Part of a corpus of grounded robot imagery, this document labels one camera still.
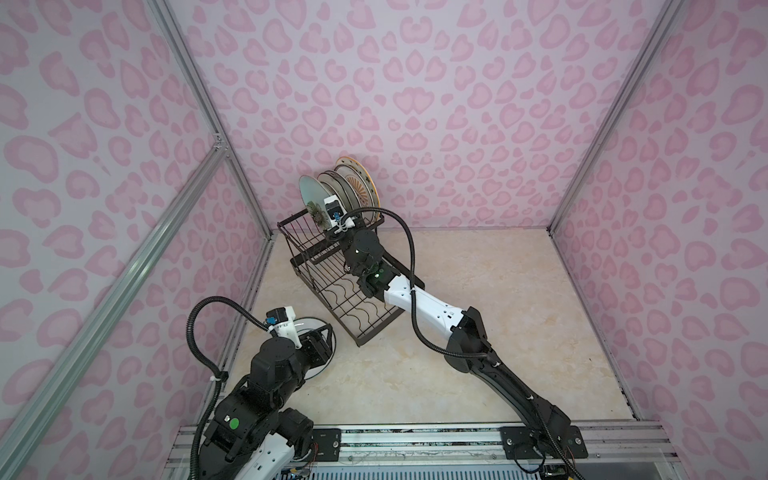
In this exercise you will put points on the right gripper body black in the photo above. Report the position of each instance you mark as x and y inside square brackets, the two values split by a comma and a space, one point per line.
[347, 237]

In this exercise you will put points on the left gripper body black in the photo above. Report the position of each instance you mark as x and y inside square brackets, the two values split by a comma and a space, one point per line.
[315, 351]

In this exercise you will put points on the black wire dish rack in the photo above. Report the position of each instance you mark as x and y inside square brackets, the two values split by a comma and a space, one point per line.
[350, 285]

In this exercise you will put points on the white plate dark blue rim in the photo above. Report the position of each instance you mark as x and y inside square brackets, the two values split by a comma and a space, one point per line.
[344, 190]

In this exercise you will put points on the light green flower plate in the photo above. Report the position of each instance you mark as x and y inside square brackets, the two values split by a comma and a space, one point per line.
[318, 201]

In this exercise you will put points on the white plate brown rim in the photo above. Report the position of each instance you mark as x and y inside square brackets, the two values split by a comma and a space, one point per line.
[321, 177]

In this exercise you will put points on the cream star cartoon plate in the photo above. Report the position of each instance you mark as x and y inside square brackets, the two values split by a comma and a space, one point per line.
[361, 169]

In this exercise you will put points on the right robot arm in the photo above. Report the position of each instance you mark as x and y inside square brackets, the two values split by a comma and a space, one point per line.
[457, 334]

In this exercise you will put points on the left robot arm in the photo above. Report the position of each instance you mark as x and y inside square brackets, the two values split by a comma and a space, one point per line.
[253, 434]

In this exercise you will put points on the white plate black rings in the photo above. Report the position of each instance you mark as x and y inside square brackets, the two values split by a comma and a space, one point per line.
[321, 336]

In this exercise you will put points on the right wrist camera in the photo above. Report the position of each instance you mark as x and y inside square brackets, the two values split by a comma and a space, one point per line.
[337, 218]

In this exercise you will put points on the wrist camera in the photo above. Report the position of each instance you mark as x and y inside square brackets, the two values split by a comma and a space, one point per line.
[337, 218]
[281, 324]

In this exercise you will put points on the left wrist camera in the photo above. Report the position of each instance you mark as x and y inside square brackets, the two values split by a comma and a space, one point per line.
[281, 324]

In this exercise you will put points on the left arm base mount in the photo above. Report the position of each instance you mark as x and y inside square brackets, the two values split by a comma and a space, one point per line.
[321, 445]

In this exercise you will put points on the aluminium frame post left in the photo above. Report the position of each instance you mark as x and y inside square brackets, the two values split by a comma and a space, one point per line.
[167, 22]

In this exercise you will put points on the aluminium frame post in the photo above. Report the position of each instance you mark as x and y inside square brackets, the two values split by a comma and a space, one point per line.
[167, 22]
[647, 54]

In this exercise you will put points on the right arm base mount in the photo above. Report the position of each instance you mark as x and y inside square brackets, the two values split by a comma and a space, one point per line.
[522, 443]

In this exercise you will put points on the aluminium frame diagonal beam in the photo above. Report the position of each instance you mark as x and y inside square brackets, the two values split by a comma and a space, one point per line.
[39, 413]

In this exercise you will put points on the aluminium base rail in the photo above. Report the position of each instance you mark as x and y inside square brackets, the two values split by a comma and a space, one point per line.
[618, 449]

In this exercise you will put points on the aluminium frame post right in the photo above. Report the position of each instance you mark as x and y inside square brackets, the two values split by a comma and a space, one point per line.
[647, 54]

